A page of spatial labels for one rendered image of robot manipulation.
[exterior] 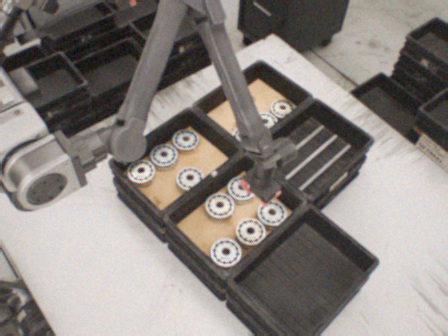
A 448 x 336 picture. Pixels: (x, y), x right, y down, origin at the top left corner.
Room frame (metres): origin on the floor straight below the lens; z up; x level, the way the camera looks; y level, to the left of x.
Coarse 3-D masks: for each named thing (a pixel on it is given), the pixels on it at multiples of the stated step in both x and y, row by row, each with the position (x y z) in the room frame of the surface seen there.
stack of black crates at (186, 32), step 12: (156, 12) 2.32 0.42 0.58; (132, 24) 2.19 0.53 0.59; (144, 24) 2.26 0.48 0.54; (132, 36) 2.20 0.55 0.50; (144, 36) 2.09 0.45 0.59; (180, 36) 2.23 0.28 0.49; (192, 36) 2.14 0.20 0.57; (180, 48) 2.09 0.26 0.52; (192, 48) 2.14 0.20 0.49; (204, 48) 2.21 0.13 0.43; (168, 60) 2.03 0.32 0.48; (180, 60) 2.09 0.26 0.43; (192, 60) 2.14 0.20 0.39; (204, 60) 2.19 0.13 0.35; (168, 72) 2.04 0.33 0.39; (180, 72) 2.08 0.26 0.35; (192, 72) 2.14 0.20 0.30; (168, 84) 2.03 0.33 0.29
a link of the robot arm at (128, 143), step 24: (168, 0) 0.95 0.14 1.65; (192, 0) 0.97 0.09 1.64; (168, 24) 0.91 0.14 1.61; (144, 48) 0.87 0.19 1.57; (168, 48) 0.88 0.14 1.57; (144, 72) 0.81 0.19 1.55; (144, 96) 0.77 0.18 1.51; (120, 120) 0.75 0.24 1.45; (144, 120) 0.73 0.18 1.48; (120, 144) 0.66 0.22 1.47; (144, 144) 0.68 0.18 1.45
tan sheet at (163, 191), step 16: (192, 128) 1.26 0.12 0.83; (208, 144) 1.18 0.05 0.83; (192, 160) 1.10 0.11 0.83; (208, 160) 1.11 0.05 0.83; (224, 160) 1.11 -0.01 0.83; (160, 176) 1.02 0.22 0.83; (144, 192) 0.95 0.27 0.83; (160, 192) 0.95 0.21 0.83; (176, 192) 0.96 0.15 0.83; (160, 208) 0.88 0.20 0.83
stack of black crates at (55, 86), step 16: (32, 64) 1.83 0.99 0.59; (48, 64) 1.87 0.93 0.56; (64, 64) 1.90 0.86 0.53; (48, 80) 1.82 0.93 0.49; (64, 80) 1.83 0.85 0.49; (80, 80) 1.76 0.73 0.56; (48, 96) 1.71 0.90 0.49; (64, 96) 1.63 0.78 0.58; (80, 96) 1.69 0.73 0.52; (48, 112) 1.57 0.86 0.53; (64, 112) 1.61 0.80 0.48; (80, 112) 1.67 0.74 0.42; (48, 128) 1.55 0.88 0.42; (64, 128) 1.59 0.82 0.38; (80, 128) 1.65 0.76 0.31
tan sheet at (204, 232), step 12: (204, 204) 0.91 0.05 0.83; (240, 204) 0.92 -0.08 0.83; (252, 204) 0.92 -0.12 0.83; (192, 216) 0.86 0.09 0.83; (204, 216) 0.86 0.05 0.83; (240, 216) 0.87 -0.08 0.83; (252, 216) 0.87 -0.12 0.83; (180, 228) 0.81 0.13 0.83; (192, 228) 0.81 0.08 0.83; (204, 228) 0.82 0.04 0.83; (216, 228) 0.82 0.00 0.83; (228, 228) 0.82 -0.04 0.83; (192, 240) 0.77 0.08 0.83; (204, 240) 0.77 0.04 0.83; (216, 240) 0.77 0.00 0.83
